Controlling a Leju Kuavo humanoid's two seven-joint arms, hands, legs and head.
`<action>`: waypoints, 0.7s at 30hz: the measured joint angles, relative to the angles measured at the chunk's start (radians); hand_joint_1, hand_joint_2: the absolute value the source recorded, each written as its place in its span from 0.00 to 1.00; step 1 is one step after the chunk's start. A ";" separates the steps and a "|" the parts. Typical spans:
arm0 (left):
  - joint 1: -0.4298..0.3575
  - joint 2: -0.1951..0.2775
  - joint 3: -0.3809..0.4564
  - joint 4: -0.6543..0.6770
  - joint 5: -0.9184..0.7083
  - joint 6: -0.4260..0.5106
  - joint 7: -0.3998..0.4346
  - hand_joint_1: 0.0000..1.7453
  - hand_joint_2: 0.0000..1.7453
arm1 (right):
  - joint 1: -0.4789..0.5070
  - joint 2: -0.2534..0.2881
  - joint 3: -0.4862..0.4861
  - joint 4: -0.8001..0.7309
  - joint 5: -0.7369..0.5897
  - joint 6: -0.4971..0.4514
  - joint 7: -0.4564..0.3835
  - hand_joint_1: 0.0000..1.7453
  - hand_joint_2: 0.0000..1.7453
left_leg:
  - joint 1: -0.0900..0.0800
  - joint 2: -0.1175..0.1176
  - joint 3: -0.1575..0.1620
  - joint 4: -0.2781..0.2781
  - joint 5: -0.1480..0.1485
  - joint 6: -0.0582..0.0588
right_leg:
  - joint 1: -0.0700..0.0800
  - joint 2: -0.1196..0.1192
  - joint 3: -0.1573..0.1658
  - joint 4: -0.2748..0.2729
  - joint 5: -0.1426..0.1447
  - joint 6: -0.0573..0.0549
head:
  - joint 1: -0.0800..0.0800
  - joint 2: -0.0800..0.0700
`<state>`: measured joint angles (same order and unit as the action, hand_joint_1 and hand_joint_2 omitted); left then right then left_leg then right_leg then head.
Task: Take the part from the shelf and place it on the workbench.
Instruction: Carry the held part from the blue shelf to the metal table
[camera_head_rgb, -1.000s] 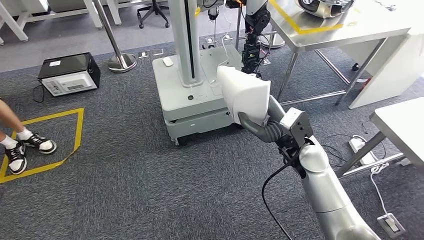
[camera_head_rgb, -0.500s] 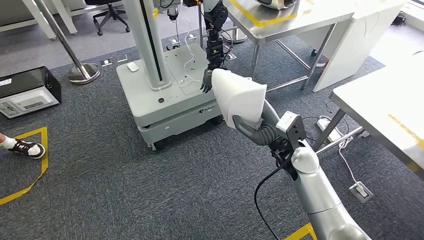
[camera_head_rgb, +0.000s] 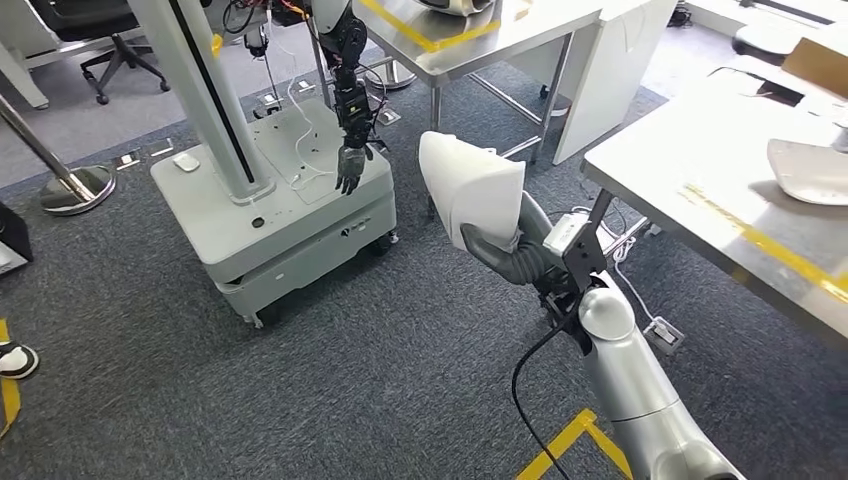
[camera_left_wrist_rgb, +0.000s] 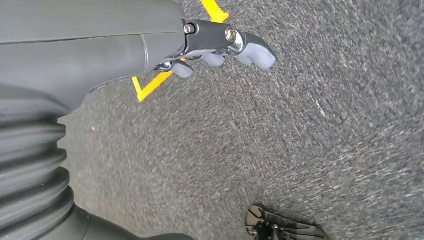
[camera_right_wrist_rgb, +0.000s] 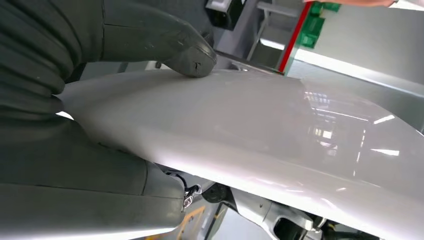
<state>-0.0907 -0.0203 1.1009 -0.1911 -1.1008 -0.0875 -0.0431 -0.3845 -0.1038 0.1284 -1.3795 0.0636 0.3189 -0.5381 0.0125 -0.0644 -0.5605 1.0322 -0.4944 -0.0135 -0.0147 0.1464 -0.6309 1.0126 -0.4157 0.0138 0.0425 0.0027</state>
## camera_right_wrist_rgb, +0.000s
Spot robot lower body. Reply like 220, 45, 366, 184
201, 182, 382, 240

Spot green plastic crate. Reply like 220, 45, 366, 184
295, 1, 342, 50

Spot white table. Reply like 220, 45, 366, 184
283, 4, 424, 133

